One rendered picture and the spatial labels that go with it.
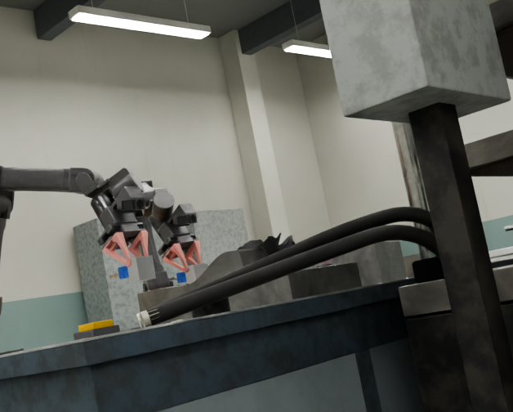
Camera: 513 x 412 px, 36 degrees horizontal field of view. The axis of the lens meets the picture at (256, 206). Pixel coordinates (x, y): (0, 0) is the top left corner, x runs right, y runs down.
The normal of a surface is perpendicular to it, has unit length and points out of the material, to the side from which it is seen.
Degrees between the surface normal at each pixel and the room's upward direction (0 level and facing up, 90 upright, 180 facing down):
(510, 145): 90
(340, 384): 90
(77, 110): 90
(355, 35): 90
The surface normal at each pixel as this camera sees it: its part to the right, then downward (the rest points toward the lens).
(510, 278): -0.66, 0.03
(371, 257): -0.42, -0.04
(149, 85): 0.69, -0.22
